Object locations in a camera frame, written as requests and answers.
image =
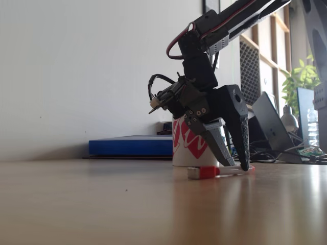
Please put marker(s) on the white marker pen orange cap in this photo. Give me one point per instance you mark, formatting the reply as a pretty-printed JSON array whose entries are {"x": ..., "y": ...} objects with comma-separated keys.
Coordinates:
[{"x": 207, "y": 172}]

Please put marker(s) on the white mug red heart print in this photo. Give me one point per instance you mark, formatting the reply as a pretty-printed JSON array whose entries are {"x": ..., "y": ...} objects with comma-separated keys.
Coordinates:
[{"x": 184, "y": 158}]

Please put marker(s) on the wooden shelf unit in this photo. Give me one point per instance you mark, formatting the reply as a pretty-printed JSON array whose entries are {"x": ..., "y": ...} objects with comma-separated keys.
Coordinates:
[{"x": 250, "y": 71}]

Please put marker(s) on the grey laptop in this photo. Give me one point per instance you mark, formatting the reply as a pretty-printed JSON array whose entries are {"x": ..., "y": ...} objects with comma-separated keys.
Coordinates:
[{"x": 273, "y": 122}]

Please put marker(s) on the grey desk lamp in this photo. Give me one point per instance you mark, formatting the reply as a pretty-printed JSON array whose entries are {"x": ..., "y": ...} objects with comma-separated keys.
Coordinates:
[{"x": 290, "y": 120}]

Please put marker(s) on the dark monitor screen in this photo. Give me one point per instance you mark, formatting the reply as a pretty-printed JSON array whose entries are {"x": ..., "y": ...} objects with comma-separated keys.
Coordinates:
[{"x": 302, "y": 114}]

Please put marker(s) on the blue box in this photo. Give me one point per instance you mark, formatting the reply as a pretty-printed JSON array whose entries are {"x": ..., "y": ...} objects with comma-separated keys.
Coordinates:
[{"x": 127, "y": 145}]

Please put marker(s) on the green potted plant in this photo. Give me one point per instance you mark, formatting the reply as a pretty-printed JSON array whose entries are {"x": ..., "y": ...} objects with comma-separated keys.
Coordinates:
[{"x": 301, "y": 76}]

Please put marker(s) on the clear plastic bottle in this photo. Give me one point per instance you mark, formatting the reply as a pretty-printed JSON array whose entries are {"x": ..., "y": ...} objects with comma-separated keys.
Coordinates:
[{"x": 313, "y": 127}]

